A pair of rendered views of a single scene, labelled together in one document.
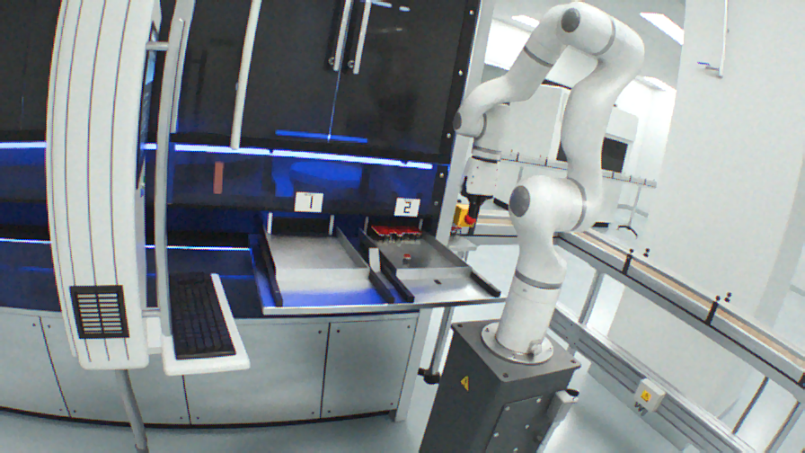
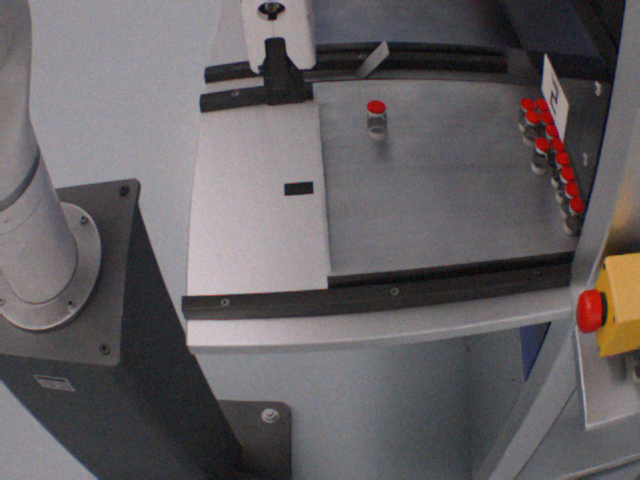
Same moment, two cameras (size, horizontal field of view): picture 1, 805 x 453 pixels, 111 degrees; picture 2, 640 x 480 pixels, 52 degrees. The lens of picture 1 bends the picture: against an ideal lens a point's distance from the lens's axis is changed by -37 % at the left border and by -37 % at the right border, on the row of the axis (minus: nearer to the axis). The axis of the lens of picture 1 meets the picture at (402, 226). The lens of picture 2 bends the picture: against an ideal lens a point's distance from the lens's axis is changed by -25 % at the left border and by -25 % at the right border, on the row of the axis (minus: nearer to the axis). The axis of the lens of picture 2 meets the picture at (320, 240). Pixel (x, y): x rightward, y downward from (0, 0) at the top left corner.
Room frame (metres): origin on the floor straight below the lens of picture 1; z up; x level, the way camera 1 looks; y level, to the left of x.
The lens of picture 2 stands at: (1.45, -0.61, 1.55)
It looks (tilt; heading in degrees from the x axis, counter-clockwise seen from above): 54 degrees down; 119
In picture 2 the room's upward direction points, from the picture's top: 6 degrees counter-clockwise
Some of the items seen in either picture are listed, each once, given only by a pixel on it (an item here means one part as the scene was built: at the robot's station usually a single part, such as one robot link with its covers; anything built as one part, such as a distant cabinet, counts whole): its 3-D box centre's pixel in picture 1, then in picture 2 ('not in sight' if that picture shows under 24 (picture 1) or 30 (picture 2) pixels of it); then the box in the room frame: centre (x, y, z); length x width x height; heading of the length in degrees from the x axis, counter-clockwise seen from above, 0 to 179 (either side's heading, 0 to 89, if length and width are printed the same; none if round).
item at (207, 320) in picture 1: (195, 307); not in sight; (0.85, 0.48, 0.82); 0.40 x 0.14 x 0.02; 34
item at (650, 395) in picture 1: (649, 395); not in sight; (1.21, -1.10, 0.50); 0.12 x 0.05 x 0.09; 27
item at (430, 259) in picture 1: (411, 251); (478, 168); (1.34, -0.04, 0.90); 0.34 x 0.26 x 0.04; 27
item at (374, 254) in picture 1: (380, 267); (331, 64); (1.13, 0.04, 0.91); 0.14 x 0.03 x 0.06; 27
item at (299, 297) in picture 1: (369, 268); (397, 83); (1.20, 0.08, 0.87); 0.70 x 0.48 x 0.02; 117
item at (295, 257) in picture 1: (310, 250); (425, 2); (1.19, 0.26, 0.90); 0.34 x 0.26 x 0.04; 27
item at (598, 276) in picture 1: (576, 338); not in sight; (1.72, -0.92, 0.46); 0.09 x 0.09 x 0.77; 27
